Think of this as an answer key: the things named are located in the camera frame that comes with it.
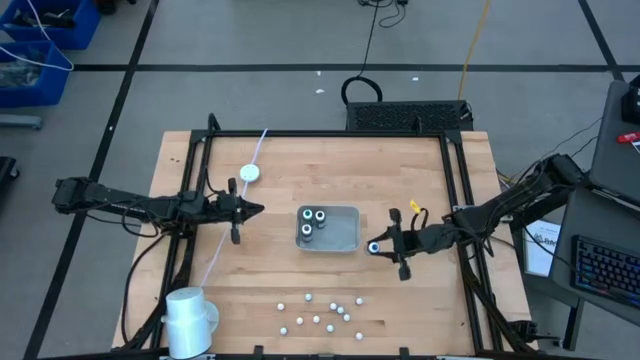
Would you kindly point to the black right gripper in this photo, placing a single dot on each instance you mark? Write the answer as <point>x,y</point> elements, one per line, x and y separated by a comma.
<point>412,242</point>

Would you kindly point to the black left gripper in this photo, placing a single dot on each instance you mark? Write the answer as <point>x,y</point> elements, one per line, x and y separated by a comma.
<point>230,207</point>

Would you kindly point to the large green-capped bottle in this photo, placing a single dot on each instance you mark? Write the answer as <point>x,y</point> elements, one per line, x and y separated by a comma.
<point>307,215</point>

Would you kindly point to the large purple-capped bottle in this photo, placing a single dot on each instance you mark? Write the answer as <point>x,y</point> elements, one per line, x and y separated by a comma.
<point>306,230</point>

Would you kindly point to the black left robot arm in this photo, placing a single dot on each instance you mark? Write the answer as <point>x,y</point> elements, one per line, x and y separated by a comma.
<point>125,202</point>

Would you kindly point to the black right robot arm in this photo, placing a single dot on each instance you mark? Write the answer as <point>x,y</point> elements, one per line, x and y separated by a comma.
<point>500,205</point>

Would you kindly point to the grey plastic tray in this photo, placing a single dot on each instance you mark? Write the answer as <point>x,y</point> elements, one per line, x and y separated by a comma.
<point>340,235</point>

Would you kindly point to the white cylindrical spot lamp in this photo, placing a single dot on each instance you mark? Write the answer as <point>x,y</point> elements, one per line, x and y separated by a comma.
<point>187,320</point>

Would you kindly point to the black perforated computer case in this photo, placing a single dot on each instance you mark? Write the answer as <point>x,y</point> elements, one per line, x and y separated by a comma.
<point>400,116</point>

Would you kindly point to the white paper sheet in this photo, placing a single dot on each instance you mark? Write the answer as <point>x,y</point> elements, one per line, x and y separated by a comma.
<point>542,250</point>

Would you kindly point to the black desk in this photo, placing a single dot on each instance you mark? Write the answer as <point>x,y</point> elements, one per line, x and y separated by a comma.
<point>600,220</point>

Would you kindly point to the black backlit keyboard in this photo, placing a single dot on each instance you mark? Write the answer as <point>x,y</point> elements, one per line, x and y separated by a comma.
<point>605,270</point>

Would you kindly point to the dark grey desk panel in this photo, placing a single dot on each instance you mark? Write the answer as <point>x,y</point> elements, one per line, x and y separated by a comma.
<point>615,165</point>

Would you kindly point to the grey metal bar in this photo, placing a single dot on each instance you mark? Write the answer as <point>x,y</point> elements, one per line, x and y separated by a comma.
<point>20,122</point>

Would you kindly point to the blue plastic bin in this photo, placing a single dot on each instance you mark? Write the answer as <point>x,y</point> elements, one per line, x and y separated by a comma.
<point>30,97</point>
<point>80,30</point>

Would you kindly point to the red marker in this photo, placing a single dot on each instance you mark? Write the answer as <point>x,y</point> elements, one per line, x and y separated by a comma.
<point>629,137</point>

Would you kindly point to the black box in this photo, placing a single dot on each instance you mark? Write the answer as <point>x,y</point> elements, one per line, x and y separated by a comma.
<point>632,100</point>

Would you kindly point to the white round switch puck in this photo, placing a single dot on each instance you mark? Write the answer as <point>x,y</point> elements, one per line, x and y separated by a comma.
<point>249,173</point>

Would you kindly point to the black clamp bracket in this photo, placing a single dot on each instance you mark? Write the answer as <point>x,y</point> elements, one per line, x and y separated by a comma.
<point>258,351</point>
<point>404,352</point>

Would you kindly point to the black aluminium table frame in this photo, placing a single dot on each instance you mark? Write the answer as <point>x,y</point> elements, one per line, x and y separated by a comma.
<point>325,133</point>

